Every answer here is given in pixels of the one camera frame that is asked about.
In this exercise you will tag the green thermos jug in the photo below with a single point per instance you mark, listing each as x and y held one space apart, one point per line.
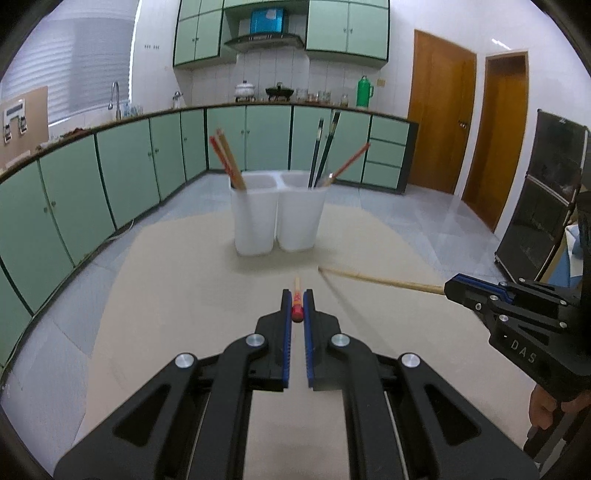
364 92

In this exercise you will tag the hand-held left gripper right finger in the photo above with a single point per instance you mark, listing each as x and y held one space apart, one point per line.
308 355

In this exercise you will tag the brown wooden door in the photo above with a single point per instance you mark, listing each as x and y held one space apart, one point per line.
441 110
496 138

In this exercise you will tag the white cooking pot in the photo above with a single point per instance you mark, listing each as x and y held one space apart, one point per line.
244 91

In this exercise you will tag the wooden chopstick with red end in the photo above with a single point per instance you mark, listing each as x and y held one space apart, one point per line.
225 161
232 157
297 304
392 280
353 159

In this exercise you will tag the green kitchen base cabinets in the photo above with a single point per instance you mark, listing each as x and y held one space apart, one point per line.
129 170

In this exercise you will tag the range hood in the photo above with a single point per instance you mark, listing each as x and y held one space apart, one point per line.
264 41

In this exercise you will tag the white window blinds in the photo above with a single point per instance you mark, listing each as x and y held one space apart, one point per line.
69 60

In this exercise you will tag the metal sink faucet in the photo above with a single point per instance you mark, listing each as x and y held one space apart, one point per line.
115 99

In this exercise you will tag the black framed panel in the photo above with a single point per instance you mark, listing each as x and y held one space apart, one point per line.
535 203

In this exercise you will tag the white plastic utensil container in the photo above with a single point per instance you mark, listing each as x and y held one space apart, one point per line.
300 217
254 217

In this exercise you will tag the small glass kettle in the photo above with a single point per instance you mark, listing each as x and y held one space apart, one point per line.
177 100

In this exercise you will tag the white bracket fixture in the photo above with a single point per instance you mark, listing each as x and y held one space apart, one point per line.
14 121

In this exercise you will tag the cluster of clear glasses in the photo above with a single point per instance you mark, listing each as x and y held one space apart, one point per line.
133 110

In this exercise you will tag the person's right hand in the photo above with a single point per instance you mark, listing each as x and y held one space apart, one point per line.
542 408

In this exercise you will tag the row of glass jars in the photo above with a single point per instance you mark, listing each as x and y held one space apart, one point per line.
323 97

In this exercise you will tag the brown cardboard sheet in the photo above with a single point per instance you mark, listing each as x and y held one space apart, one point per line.
37 115

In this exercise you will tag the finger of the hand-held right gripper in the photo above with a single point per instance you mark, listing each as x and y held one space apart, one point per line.
480 284
466 295

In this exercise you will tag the light blue box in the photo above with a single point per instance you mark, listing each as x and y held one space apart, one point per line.
573 254

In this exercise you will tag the green wall cabinet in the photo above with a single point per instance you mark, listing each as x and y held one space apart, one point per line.
346 27
198 32

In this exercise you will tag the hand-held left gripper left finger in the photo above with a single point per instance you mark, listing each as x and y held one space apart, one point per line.
285 350

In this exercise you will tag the blue carton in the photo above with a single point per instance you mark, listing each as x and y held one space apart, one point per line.
268 21

